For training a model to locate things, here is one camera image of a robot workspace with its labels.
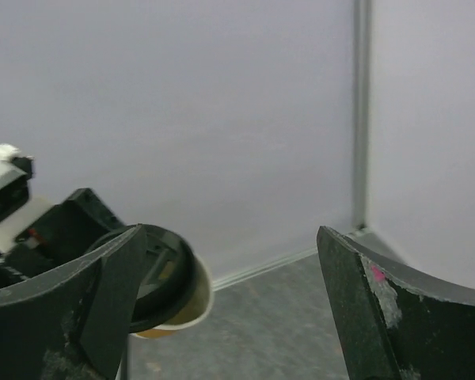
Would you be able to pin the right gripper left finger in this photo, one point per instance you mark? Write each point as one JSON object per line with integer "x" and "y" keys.
{"x": 72, "y": 322}

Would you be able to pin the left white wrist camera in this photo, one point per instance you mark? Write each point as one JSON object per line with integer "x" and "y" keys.
{"x": 4, "y": 198}

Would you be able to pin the single brown paper cup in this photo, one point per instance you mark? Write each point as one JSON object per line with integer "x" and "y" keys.
{"x": 195, "y": 311}

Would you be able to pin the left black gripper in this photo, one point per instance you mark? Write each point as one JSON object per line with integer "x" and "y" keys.
{"x": 41, "y": 236}

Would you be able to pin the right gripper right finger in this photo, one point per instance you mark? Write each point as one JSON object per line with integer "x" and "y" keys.
{"x": 393, "y": 321}

